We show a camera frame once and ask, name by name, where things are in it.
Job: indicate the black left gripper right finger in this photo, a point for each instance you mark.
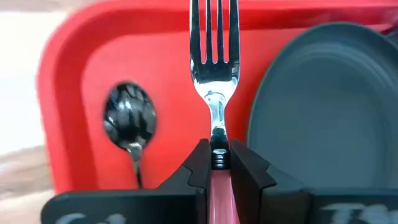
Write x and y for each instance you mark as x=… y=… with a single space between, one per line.
x=280 y=199

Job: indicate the grey round plate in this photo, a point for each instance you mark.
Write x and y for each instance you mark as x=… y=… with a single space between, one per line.
x=326 y=118

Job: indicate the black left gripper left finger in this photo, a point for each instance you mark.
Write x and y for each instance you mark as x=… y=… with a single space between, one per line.
x=174 y=202

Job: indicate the metal spoon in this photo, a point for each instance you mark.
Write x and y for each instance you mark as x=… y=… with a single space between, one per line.
x=130 y=115

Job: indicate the red plastic tray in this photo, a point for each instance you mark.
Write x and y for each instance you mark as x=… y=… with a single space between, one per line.
x=155 y=46

